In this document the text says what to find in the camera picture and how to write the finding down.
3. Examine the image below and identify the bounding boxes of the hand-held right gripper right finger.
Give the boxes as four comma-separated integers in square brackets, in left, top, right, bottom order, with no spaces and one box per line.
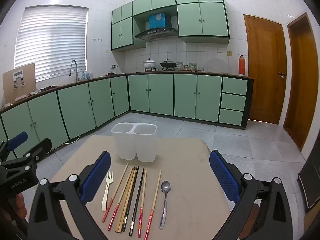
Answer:
[209,150,294,240]

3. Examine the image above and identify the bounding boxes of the black range hood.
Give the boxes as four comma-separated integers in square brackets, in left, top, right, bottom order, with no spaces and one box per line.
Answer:
[134,28,179,42]

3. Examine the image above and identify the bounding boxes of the brown cardboard box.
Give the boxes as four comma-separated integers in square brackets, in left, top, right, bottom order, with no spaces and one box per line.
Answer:
[2,63,37,104]

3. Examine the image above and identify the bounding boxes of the black lidded pot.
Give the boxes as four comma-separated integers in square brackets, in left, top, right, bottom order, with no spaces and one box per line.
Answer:
[160,59,177,71]

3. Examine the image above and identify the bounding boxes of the green base cabinets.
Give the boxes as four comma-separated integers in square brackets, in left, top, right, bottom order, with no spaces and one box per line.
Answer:
[0,72,254,155]

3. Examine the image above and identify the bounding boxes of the wooden door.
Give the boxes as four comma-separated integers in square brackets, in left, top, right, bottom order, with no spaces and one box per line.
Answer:
[244,14,287,125]
[284,12,319,152]

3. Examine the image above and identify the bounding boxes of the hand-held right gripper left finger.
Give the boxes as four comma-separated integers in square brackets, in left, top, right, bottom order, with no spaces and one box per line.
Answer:
[26,151,112,240]

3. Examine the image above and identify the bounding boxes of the orange thermos flask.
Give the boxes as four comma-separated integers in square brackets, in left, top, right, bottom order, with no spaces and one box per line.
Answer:
[238,54,246,75]

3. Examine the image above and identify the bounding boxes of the white lidded pot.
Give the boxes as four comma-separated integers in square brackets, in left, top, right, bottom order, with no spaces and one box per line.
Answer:
[143,58,157,71]

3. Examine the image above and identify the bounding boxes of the cream plastic fork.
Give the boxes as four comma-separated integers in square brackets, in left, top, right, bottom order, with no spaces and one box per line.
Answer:
[101,171,114,212]

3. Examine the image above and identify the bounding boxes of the white window blind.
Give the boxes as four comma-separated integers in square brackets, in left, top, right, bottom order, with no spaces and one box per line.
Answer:
[14,6,89,82]

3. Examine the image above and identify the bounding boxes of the blue box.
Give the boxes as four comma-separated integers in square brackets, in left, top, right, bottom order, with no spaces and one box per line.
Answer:
[148,12,167,30]

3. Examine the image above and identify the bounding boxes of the metal spoon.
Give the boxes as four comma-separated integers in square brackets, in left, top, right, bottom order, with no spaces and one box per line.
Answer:
[159,180,171,230]

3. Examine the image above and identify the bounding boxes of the person's left hand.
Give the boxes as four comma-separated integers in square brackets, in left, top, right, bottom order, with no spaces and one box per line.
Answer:
[15,192,27,218]

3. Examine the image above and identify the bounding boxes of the metal kitchen faucet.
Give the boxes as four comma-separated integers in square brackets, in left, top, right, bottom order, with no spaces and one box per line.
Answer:
[69,60,80,82]

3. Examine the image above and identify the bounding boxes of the red-ended bamboo chopstick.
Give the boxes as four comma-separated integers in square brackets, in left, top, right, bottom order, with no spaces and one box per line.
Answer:
[107,168,133,231]
[144,170,162,239]
[136,169,147,238]
[101,163,129,222]

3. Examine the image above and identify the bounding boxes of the green wall cabinets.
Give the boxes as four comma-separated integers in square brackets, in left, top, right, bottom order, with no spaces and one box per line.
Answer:
[111,0,230,52]

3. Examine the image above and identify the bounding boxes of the dark furniture piece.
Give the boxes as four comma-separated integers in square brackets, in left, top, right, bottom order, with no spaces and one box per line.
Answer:
[297,152,320,213]

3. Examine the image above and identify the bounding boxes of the black chopstick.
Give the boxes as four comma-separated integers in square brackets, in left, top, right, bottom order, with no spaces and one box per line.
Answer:
[129,168,145,237]
[122,166,140,232]

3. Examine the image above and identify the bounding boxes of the white floor cable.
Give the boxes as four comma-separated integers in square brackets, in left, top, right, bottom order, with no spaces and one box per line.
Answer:
[52,135,80,152]

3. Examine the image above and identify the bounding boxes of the white two-compartment utensil holder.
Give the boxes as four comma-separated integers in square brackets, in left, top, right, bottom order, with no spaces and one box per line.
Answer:
[111,122,158,162]

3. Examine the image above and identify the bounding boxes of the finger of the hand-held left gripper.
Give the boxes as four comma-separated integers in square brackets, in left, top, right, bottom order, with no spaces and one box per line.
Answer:
[0,131,28,159]
[22,137,53,161]

